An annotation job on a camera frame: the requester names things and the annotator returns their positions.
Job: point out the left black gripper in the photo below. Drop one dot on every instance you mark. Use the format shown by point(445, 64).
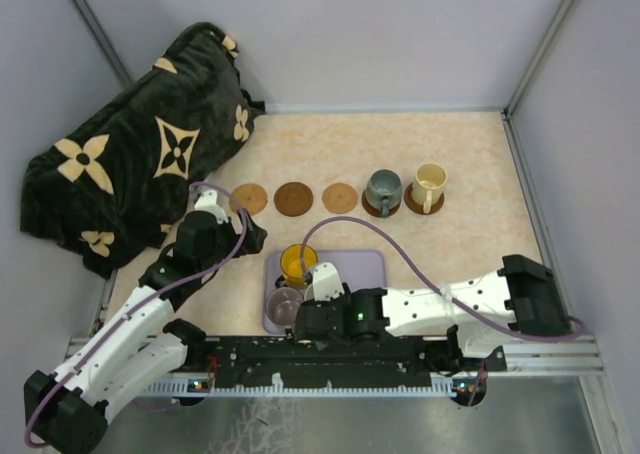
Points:
point(253, 241)

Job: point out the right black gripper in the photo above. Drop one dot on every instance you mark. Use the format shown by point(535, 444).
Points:
point(343, 299)

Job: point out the white mug blue handle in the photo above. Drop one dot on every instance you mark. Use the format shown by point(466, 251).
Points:
point(309, 293)

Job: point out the light cork coaster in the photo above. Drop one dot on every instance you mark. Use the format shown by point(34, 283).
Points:
point(339, 198)
point(252, 197)

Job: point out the yellow translucent mug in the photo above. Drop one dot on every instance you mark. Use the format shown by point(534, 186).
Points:
point(292, 263)

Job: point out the dark brown coaster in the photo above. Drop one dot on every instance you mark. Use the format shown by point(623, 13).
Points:
point(375, 212)
point(417, 208)
point(293, 199)

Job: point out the dark brown coaster top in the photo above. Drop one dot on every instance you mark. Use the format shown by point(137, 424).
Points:
point(375, 212)

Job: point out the grey green mug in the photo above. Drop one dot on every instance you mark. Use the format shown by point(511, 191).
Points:
point(384, 190)

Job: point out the cream yellow mug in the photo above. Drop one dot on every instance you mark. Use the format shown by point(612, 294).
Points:
point(428, 186)

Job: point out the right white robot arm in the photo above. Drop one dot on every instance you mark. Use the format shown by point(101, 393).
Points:
point(518, 301)

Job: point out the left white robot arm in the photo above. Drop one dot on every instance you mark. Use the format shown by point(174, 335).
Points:
point(71, 408)

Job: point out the lavender plastic tray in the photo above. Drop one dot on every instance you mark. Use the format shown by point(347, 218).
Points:
point(359, 268)

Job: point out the purple mug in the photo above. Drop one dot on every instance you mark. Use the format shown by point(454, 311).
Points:
point(280, 309)

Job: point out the black floral plush blanket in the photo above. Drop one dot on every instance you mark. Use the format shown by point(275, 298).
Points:
point(117, 184)

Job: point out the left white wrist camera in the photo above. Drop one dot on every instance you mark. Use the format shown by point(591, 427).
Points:
point(209, 201)

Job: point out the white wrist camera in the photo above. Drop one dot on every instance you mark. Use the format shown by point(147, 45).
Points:
point(209, 201)
point(326, 282)

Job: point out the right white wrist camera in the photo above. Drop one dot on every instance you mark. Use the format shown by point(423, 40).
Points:
point(326, 282)

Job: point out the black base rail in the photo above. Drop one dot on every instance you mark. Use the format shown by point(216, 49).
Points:
point(390, 362)

